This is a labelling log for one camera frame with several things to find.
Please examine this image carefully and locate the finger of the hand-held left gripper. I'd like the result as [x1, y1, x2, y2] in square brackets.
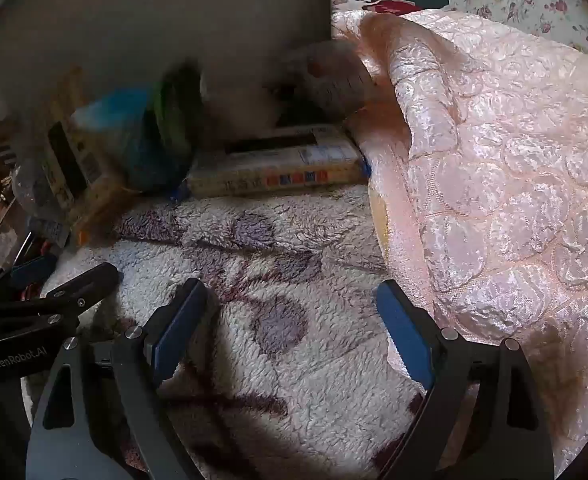
[0, 254, 58, 303]
[0, 262, 120, 347]

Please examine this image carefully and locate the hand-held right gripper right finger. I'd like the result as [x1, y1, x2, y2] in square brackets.
[376, 280, 550, 480]

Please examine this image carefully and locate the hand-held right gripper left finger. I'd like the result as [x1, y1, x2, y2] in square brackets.
[34, 277, 209, 480]

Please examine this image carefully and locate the yellow cracker packet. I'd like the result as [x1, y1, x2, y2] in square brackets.
[41, 67, 129, 243]
[186, 125, 369, 198]

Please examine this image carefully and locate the clear plastic bag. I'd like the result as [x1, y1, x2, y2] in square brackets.
[11, 165, 69, 226]

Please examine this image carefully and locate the floral fleece blanket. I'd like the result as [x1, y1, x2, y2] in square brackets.
[21, 180, 475, 480]

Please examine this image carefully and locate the green blue snack bag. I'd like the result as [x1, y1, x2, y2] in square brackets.
[71, 62, 205, 196]

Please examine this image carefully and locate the pink quilted blanket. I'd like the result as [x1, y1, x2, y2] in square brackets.
[331, 10, 588, 461]

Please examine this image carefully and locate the bread in clear packet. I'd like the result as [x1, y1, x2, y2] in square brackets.
[274, 40, 379, 123]

